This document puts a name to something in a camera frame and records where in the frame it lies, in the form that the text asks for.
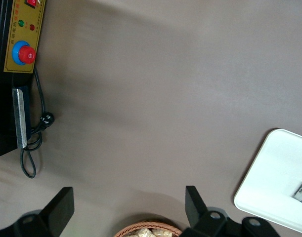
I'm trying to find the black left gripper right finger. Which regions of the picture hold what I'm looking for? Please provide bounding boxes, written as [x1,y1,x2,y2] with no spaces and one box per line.
[181,185,281,237]

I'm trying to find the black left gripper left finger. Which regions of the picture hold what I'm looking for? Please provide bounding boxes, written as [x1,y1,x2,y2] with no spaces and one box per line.
[0,187,75,237]

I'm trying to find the cream plastic tray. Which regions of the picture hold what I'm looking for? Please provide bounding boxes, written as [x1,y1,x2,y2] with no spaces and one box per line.
[233,127,302,234]

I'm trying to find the beige crispy snack packet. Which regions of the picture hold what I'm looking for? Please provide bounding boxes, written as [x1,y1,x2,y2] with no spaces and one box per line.
[152,228,173,237]
[130,227,154,237]

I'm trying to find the round wicker basket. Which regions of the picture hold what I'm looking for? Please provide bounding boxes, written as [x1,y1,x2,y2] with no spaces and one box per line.
[113,220,183,237]

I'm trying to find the small black snack box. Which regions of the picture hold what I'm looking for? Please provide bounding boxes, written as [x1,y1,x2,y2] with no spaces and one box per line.
[292,181,302,207]

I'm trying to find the black and yellow control box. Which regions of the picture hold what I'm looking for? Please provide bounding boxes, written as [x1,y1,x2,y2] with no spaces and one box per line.
[0,0,46,160]

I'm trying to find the red emergency stop button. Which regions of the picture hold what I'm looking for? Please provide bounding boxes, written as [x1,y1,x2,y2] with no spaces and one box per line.
[12,40,37,66]

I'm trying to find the black power cable with plug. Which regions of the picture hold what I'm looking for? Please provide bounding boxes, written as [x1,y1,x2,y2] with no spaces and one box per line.
[20,66,55,179]

